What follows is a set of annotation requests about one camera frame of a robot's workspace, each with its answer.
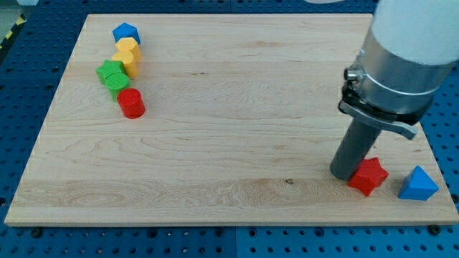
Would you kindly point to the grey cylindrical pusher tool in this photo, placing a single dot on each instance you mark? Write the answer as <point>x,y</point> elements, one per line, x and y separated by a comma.
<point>359,138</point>

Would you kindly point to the light wooden board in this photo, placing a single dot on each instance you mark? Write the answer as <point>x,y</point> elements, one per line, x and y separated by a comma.
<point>240,127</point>

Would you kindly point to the yellow hexagon block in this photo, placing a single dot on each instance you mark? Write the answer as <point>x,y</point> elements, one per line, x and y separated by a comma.
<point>129,44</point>

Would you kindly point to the yellow heart block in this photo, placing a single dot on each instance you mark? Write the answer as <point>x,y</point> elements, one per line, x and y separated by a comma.
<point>129,62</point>

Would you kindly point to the blue triangular block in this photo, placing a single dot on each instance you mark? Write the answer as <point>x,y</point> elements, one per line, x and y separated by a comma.
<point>418,186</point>

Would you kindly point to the blue pentagon block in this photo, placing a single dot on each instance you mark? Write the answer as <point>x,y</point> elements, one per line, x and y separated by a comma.
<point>126,30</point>

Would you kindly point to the red cylinder block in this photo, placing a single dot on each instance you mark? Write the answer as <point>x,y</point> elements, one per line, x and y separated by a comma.
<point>131,103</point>

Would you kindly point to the red star block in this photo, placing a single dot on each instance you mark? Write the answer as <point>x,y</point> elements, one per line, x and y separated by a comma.
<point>369,175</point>

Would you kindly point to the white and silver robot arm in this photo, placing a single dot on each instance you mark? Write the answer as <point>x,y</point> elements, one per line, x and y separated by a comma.
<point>410,48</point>

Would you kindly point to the green star block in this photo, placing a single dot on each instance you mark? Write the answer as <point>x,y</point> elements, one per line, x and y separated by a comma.
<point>108,68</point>

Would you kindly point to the green cylinder block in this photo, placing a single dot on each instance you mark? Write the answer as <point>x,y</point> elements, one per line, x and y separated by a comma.
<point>115,83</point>

